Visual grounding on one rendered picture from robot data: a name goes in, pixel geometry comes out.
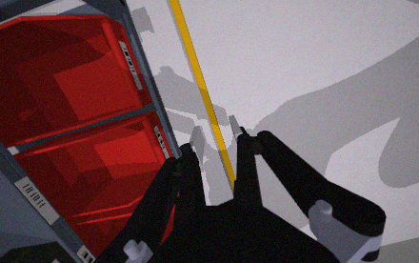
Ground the yellow bar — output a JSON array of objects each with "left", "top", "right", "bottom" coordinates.
[{"left": 170, "top": 0, "right": 236, "bottom": 188}]

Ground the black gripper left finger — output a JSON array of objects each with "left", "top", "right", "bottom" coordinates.
[{"left": 93, "top": 126, "right": 207, "bottom": 263}]

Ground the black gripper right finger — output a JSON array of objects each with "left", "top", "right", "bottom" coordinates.
[{"left": 229, "top": 115, "right": 387, "bottom": 263}]

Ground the red open bin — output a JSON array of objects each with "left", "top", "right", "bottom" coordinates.
[
  {"left": 13, "top": 111, "right": 173, "bottom": 219},
  {"left": 0, "top": 14, "right": 150, "bottom": 148},
  {"left": 65, "top": 198, "right": 174, "bottom": 258}
]

